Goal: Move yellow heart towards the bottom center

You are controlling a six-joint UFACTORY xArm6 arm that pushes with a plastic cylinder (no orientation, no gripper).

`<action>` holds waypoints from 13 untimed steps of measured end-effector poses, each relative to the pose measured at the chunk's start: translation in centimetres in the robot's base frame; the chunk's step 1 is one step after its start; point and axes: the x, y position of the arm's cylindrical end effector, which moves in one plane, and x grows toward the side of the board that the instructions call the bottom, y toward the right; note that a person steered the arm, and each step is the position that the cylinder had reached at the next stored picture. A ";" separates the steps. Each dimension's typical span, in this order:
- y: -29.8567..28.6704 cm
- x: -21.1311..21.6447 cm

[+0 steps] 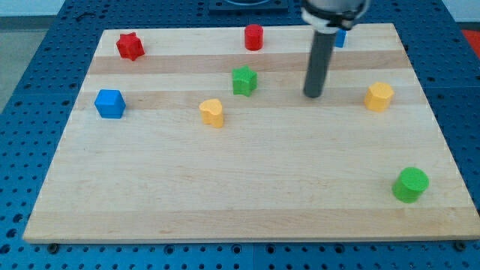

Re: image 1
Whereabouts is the yellow heart block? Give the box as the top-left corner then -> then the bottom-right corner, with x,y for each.
199,99 -> 224,128

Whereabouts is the wooden board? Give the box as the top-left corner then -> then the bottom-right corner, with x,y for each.
23,23 -> 479,244

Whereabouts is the green star block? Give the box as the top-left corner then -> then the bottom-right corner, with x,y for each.
232,65 -> 257,97

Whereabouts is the red cylinder block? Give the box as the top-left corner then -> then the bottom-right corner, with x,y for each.
244,24 -> 263,51

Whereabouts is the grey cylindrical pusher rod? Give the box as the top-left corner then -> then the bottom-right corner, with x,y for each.
303,31 -> 337,98

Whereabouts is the blue pentagon block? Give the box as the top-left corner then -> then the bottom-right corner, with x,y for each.
94,89 -> 126,119

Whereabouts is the red star block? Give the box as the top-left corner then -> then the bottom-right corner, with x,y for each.
116,32 -> 146,61

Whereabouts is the blue cube block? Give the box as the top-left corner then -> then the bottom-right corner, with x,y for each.
334,29 -> 347,48

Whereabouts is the yellow hexagon block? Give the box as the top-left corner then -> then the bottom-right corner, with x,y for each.
364,82 -> 395,113

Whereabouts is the green cylinder block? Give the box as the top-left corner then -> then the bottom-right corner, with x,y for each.
391,167 -> 430,203

